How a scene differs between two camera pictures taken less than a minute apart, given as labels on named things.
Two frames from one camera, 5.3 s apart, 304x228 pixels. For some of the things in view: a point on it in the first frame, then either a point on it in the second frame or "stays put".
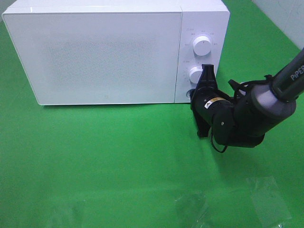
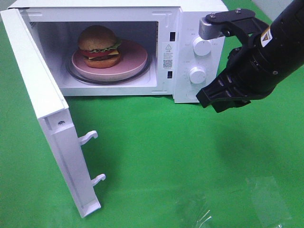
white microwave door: x=97 y=58 → x=60 y=138
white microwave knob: x=194 y=74 stays put
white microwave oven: x=102 y=52 stays put
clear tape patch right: x=270 y=204 stays put
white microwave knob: x=202 y=45 stays put
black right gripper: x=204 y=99 → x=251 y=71
